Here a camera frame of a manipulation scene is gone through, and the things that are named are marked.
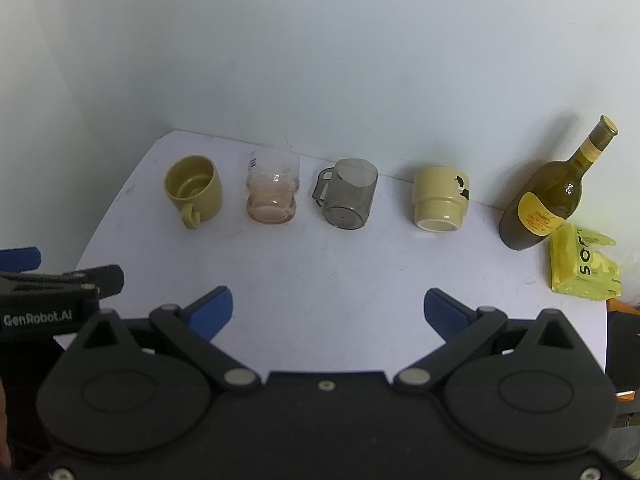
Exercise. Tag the green glass wine bottle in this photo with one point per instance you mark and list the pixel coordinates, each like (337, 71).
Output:
(545, 200)

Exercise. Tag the yellow tissue packet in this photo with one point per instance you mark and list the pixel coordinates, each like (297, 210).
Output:
(580, 265)

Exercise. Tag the olive yellow mug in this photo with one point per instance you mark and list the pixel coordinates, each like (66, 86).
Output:
(195, 192)

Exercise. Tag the cream ceramic cup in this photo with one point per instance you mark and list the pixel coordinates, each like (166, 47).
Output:
(440, 200)

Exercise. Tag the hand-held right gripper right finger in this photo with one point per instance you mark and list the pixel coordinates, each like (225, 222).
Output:
(441, 309)

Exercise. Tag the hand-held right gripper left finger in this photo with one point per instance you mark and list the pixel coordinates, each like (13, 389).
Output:
(216, 305)

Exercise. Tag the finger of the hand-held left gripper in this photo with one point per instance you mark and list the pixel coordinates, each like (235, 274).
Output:
(102, 280)
(20, 259)

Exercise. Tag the pink clear glass cup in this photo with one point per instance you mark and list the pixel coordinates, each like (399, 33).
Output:
(272, 195)

